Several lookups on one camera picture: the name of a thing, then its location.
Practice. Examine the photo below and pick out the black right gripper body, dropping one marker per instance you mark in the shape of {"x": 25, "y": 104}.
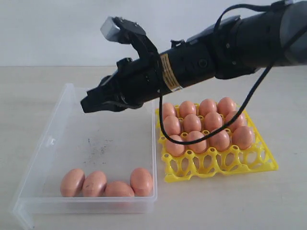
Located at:
{"x": 133, "y": 84}

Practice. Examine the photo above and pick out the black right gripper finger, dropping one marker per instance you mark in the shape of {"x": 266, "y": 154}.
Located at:
{"x": 91, "y": 105}
{"x": 102, "y": 93}

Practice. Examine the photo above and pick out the clear plastic container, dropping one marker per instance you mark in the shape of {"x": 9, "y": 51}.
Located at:
{"x": 115, "y": 143}

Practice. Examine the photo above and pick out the brown egg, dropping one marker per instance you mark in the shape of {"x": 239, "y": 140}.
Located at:
{"x": 199, "y": 147}
{"x": 207, "y": 106}
{"x": 240, "y": 121}
{"x": 172, "y": 125}
{"x": 212, "y": 121}
{"x": 220, "y": 141}
{"x": 72, "y": 183}
{"x": 191, "y": 122}
{"x": 141, "y": 182}
{"x": 186, "y": 108}
{"x": 225, "y": 106}
{"x": 118, "y": 189}
{"x": 174, "y": 149}
{"x": 168, "y": 110}
{"x": 94, "y": 184}
{"x": 243, "y": 137}

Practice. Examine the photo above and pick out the yellow plastic egg tray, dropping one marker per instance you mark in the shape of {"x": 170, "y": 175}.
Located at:
{"x": 257, "y": 158}

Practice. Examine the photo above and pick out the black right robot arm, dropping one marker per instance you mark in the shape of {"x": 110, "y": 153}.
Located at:
{"x": 230, "y": 48}

